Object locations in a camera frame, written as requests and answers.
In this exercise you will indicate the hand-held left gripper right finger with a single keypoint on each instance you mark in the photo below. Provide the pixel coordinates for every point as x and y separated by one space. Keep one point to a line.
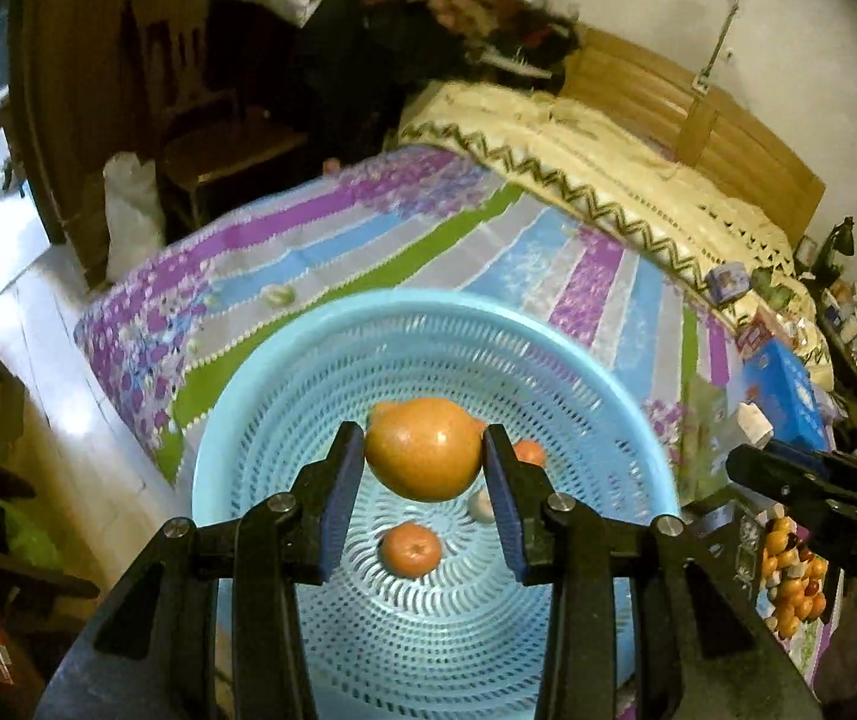
503 502

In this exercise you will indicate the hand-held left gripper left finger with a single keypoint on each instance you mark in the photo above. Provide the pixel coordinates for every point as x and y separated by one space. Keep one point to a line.
342 495

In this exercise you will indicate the white peeled fruit piece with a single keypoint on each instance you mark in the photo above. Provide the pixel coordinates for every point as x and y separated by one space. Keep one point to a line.
481 506

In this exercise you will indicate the small dark orange mandarin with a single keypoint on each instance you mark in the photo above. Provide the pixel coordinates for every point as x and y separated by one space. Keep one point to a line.
529 454
412 549

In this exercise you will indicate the pile of oranges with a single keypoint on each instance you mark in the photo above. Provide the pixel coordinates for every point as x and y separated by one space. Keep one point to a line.
792 592

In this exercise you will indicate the large glossy orange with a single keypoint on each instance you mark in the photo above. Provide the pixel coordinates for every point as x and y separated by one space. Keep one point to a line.
424 450

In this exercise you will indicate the light blue plastic colander basket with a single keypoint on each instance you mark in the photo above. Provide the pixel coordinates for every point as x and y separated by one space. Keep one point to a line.
428 360

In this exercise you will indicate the small white box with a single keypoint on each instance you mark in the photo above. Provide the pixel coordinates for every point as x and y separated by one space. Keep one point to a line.
754 424

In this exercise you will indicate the blue-green printed carton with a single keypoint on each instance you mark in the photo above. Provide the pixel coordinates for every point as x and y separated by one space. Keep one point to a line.
777 390

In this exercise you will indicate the red white packet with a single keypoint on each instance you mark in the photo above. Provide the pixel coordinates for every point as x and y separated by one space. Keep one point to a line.
754 334

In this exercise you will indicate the green leafy vegetable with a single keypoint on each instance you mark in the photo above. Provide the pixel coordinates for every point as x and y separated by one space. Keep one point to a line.
773 292

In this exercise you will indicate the dark desk lamp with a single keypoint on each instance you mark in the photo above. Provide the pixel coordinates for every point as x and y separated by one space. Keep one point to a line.
837 236

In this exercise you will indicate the purple floral striped bedsheet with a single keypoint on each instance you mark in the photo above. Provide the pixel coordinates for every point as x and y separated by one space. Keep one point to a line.
368 232

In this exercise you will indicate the green plastic bag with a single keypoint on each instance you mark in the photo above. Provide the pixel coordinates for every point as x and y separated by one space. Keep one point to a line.
23 540

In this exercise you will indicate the white plastic bag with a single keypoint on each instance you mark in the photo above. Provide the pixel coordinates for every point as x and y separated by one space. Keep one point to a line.
132 210

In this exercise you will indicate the wooden headboard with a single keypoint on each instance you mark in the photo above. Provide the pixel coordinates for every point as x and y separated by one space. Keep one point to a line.
698 120

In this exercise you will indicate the cream blanket with zigzag trim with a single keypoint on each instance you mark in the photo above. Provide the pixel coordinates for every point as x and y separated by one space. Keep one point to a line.
585 142

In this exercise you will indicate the wooden chair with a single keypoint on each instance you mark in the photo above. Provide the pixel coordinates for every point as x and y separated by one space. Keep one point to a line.
211 112

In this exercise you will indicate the pile of dark clothes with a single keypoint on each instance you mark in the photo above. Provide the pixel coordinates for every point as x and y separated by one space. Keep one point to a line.
413 45

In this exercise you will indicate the wooden door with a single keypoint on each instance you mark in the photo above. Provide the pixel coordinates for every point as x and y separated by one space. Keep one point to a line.
76 90

